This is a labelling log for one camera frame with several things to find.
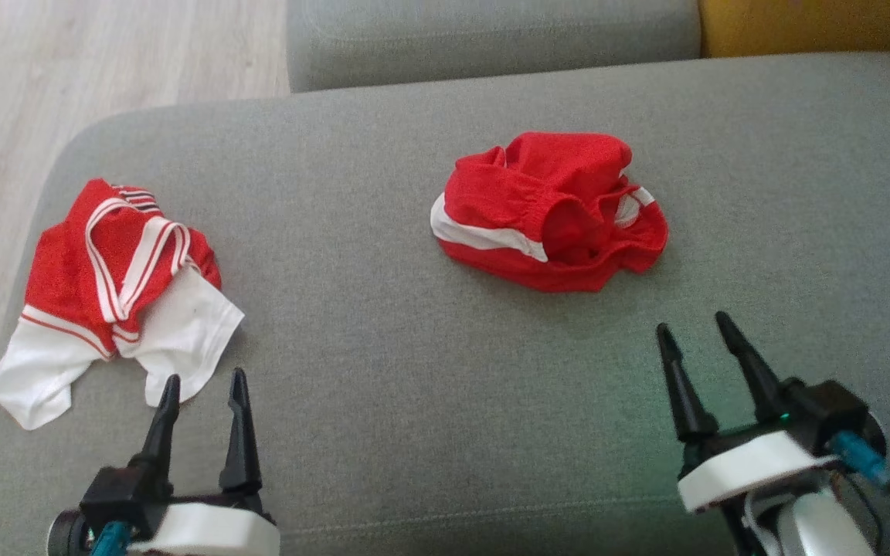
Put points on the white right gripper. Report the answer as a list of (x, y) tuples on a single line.
[(746, 467)]

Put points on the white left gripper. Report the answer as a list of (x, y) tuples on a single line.
[(205, 533)]

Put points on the red and white shirt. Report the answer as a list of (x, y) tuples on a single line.
[(97, 270)]

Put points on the red shorts with white stripe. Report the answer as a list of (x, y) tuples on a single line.
[(553, 216)]

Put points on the grey sofa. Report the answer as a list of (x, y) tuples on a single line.
[(414, 371)]

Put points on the yellow cushion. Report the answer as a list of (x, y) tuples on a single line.
[(816, 27)]

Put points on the grey sofa cushion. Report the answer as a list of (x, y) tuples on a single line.
[(491, 38)]

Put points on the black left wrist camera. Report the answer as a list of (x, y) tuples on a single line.
[(120, 494)]

